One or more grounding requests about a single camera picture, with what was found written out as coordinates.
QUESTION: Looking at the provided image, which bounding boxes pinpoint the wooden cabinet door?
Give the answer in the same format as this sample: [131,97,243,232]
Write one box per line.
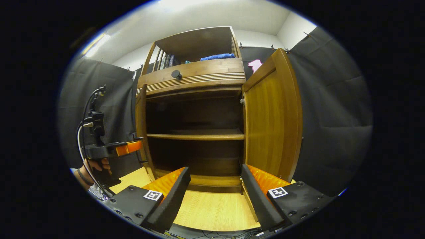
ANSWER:
[135,84,156,181]
[241,48,303,223]

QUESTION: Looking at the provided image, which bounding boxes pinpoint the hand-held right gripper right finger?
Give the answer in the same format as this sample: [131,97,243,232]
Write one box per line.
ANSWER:
[241,164,336,232]

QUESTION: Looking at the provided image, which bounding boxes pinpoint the wooden double-door shoe cabinet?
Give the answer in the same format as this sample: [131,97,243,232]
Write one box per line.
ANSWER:
[135,26,303,223]

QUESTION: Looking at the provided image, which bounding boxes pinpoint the blue folded towel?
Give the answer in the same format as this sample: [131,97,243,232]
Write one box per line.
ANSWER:
[200,53,236,61]

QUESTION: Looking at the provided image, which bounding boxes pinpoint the black door handle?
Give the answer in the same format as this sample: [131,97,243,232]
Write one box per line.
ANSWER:
[134,136,149,164]

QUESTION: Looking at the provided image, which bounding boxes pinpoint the black backdrop cloth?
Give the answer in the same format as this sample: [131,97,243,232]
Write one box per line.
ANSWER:
[59,27,373,196]

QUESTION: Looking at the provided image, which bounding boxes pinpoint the white and black gripper cable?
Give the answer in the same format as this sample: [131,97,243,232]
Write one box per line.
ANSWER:
[77,87,111,197]

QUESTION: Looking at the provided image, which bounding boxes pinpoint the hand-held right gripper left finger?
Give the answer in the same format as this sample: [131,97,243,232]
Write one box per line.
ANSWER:
[103,167,191,233]

